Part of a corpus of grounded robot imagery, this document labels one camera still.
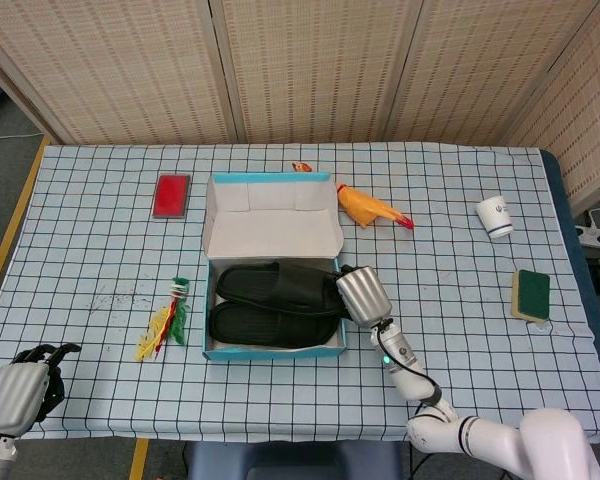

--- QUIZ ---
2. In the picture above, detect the blue cardboard shoe box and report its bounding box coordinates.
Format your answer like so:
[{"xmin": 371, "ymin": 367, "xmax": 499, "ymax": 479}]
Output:
[{"xmin": 201, "ymin": 172, "xmax": 349, "ymax": 361}]

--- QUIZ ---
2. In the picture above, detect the blue padded table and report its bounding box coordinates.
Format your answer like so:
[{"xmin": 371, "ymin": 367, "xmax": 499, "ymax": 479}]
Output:
[{"xmin": 538, "ymin": 148, "xmax": 600, "ymax": 441}]

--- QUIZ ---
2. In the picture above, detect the blue checkered tablecloth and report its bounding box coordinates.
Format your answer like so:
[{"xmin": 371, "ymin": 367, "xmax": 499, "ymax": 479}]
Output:
[{"xmin": 0, "ymin": 142, "xmax": 600, "ymax": 444}]

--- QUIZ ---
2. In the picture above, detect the woven bamboo screen panel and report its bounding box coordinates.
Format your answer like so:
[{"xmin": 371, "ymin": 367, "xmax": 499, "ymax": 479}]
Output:
[
  {"xmin": 387, "ymin": 0, "xmax": 599, "ymax": 146},
  {"xmin": 502, "ymin": 0, "xmax": 600, "ymax": 214},
  {"xmin": 0, "ymin": 0, "xmax": 239, "ymax": 146},
  {"xmin": 209, "ymin": 0, "xmax": 426, "ymax": 144}
]

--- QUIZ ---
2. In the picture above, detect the white paper cup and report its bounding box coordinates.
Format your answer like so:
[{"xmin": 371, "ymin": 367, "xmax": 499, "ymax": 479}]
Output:
[{"xmin": 475, "ymin": 194, "xmax": 513, "ymax": 241}]

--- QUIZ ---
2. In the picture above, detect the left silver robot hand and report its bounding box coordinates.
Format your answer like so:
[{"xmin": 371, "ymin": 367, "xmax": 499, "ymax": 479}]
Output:
[{"xmin": 0, "ymin": 342, "xmax": 83, "ymax": 436}]

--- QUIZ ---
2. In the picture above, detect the black rubber slipper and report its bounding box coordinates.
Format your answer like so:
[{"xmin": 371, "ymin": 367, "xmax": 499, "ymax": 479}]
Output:
[
  {"xmin": 215, "ymin": 261, "xmax": 346, "ymax": 316},
  {"xmin": 208, "ymin": 301, "xmax": 342, "ymax": 347}
]

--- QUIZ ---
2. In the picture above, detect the yellow rubber chicken toy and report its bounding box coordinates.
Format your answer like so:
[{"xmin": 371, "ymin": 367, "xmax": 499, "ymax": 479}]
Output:
[{"xmin": 292, "ymin": 160, "xmax": 415, "ymax": 230}]

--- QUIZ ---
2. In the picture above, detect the red yellow green feather shuttlecock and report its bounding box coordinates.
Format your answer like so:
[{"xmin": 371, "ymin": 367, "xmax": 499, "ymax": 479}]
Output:
[{"xmin": 133, "ymin": 275, "xmax": 190, "ymax": 362}]

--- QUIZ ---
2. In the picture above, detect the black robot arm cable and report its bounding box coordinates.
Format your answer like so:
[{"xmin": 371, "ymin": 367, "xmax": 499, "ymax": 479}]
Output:
[{"xmin": 369, "ymin": 324, "xmax": 442, "ymax": 480}]

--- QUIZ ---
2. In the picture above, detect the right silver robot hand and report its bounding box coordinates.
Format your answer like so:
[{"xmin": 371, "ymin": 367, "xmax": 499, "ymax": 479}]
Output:
[{"xmin": 333, "ymin": 264, "xmax": 394, "ymax": 329}]

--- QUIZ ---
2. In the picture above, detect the green yellow sponge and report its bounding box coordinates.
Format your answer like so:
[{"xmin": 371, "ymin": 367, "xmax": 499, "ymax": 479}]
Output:
[{"xmin": 510, "ymin": 268, "xmax": 552, "ymax": 321}]

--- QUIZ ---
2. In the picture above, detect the blue chair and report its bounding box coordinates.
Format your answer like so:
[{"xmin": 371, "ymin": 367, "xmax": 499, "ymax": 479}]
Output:
[{"xmin": 187, "ymin": 441, "xmax": 404, "ymax": 480}]

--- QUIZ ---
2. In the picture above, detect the red ink pad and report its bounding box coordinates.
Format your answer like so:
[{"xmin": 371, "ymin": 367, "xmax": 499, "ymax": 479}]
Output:
[{"xmin": 151, "ymin": 173, "xmax": 192, "ymax": 221}]

